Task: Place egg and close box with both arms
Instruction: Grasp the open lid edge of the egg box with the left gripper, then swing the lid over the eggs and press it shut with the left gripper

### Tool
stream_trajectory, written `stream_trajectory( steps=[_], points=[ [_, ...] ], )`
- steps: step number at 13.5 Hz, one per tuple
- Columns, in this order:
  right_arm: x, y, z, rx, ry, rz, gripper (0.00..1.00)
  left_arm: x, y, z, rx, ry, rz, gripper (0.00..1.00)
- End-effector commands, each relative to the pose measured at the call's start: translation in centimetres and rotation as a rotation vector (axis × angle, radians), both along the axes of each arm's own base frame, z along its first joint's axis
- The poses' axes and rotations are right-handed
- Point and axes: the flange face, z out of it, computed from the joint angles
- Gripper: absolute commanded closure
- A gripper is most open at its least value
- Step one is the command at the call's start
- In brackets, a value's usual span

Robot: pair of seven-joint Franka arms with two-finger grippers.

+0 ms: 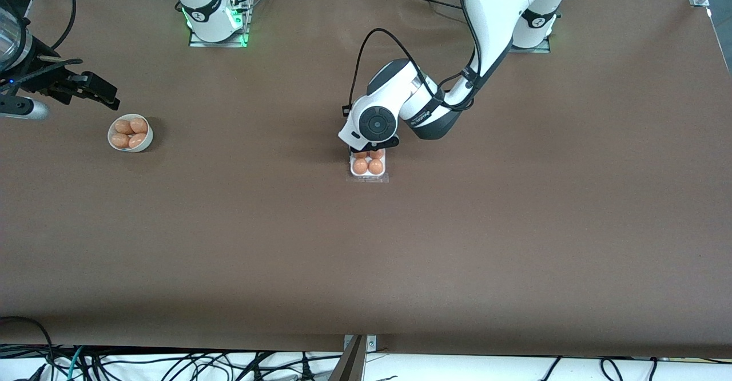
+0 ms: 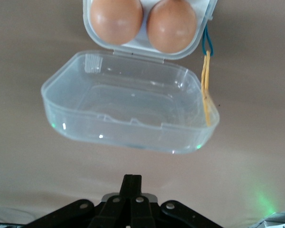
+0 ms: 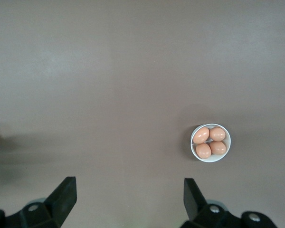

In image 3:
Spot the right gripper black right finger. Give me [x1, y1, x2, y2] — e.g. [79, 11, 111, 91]
[180, 178, 280, 228]

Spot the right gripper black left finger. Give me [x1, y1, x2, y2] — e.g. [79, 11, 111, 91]
[0, 176, 77, 228]

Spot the brown egg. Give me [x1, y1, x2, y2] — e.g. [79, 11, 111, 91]
[195, 142, 212, 159]
[192, 126, 210, 144]
[209, 141, 227, 155]
[209, 127, 226, 142]

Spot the white round bowl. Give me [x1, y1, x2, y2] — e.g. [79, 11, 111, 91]
[190, 123, 232, 163]

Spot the brown table cover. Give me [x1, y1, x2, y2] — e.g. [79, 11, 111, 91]
[0, 0, 285, 228]

